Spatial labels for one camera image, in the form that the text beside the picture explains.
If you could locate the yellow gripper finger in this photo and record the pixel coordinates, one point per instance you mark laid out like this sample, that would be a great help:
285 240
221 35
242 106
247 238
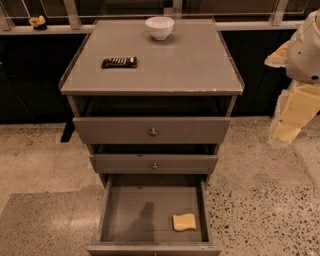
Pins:
278 59
294 110

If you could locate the yellow sponge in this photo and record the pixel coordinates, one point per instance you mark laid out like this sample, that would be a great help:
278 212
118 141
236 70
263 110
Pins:
184 222

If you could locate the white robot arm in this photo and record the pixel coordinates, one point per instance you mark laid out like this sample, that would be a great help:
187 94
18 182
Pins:
303 56

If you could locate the grey drawer cabinet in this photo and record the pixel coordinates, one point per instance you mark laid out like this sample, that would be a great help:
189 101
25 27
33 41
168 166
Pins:
189 74

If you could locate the brass top drawer knob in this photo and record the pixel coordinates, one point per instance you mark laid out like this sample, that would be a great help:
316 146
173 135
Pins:
153 132

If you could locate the brass drawer knob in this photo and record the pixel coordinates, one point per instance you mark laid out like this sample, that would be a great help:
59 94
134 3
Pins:
153 132
154 166

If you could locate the brass middle drawer knob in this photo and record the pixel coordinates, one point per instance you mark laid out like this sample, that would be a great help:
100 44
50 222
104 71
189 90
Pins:
154 166

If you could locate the grey bottom drawer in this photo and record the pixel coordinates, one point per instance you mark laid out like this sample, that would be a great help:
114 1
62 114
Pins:
137 217

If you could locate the grey drawer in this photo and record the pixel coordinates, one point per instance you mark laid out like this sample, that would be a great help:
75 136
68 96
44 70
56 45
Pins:
135 130
142 163
137 217

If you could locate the grey top drawer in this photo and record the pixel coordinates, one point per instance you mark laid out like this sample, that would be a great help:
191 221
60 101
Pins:
135 130

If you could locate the grey middle drawer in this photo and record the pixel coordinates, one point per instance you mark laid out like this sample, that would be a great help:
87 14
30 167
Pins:
142 163

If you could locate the white ceramic bowl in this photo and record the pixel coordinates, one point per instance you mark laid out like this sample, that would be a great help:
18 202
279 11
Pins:
160 27

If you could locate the dark snack bar packet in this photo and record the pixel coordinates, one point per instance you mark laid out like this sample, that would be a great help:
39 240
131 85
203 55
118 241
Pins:
120 62

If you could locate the small yellow black object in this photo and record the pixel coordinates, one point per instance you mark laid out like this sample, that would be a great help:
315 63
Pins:
38 22

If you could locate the metal railing frame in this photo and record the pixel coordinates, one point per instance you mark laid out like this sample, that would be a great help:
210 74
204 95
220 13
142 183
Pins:
63 16

